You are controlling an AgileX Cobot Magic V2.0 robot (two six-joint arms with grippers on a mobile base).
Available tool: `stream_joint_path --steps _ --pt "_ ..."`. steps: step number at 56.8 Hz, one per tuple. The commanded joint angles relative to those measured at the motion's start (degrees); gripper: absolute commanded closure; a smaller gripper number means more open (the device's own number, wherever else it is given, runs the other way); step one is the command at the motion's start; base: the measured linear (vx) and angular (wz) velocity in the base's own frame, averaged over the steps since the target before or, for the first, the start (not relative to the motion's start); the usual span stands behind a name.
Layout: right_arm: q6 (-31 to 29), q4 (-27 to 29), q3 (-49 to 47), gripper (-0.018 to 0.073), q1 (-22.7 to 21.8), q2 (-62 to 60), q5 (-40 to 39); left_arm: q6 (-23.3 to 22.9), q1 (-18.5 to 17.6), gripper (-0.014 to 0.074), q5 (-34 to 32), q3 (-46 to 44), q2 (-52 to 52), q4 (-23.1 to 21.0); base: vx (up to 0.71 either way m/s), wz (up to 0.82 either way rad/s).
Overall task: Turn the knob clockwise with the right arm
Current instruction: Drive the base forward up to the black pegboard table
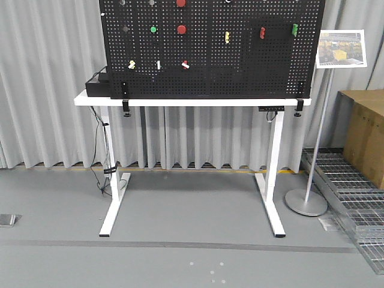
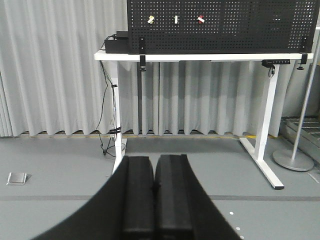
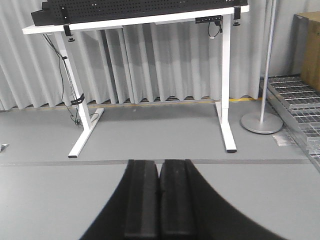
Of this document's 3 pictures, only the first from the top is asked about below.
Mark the red white rotary knob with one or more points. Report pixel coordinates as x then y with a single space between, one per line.
185 65

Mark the table height control panel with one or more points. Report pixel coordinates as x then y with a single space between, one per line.
271 108

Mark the white height-adjustable table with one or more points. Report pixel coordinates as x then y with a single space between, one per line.
266 184

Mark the left black table clamp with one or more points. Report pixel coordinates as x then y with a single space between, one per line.
125 100

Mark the black table clamp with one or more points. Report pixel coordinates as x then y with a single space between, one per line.
300 100
125 100

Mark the black perforated pegboard panel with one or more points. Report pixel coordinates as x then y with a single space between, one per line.
247 67

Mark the black electronics box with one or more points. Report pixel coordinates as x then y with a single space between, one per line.
99 84

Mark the lower red round push button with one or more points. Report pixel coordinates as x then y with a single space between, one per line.
181 29

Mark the red round push button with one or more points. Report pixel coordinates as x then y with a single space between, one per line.
181 29
181 3

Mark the right black table clamp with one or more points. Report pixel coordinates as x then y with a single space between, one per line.
300 100

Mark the silver sign stand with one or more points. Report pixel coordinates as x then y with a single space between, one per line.
305 201

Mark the upper red round push button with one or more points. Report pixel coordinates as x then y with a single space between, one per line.
181 3

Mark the brown cardboard box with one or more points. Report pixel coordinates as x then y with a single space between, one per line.
364 142

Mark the printed photo sign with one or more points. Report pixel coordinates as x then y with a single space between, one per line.
341 49

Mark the metal floor grating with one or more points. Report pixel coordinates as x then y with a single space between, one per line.
356 201

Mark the silver floor plate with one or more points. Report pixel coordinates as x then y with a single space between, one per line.
9 220

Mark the yellow rotary knob switch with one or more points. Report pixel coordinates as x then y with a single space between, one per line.
132 64

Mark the yellow toggle handle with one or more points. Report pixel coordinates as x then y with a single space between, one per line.
227 37

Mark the red toggle handle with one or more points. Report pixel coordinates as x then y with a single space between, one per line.
262 33

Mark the green toggle handle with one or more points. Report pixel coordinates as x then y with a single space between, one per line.
295 29

